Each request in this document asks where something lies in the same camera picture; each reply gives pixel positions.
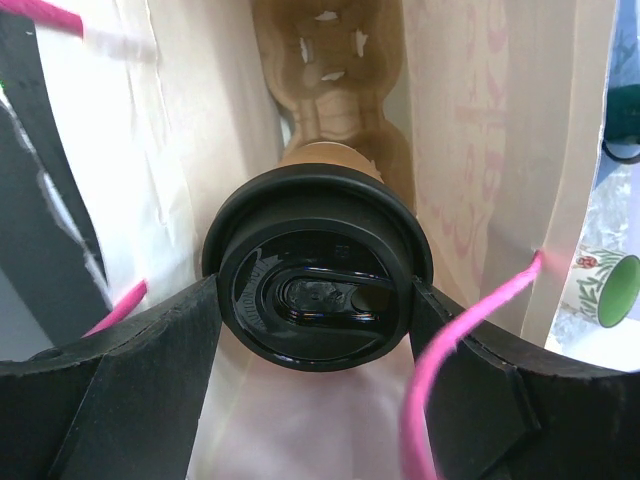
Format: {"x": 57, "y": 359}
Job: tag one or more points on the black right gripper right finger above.
{"x": 503, "y": 408}

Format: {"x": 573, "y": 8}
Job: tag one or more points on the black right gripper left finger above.
{"x": 124, "y": 403}

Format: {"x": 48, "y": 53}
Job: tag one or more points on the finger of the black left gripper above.
{"x": 49, "y": 248}

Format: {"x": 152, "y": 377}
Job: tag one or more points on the kraft paper takeout bag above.
{"x": 501, "y": 102}

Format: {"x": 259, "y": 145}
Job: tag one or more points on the black coffee cup lid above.
{"x": 314, "y": 266}

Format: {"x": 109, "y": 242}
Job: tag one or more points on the brown paper coffee cup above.
{"x": 331, "y": 153}

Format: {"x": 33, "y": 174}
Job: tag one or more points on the brown pulp cup carrier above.
{"x": 331, "y": 65}

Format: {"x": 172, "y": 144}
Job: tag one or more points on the white green floral mug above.
{"x": 602, "y": 285}

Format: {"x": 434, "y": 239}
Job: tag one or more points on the blue letter placemat cloth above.
{"x": 624, "y": 58}

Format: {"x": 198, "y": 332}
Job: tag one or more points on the dark green mug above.
{"x": 622, "y": 123}

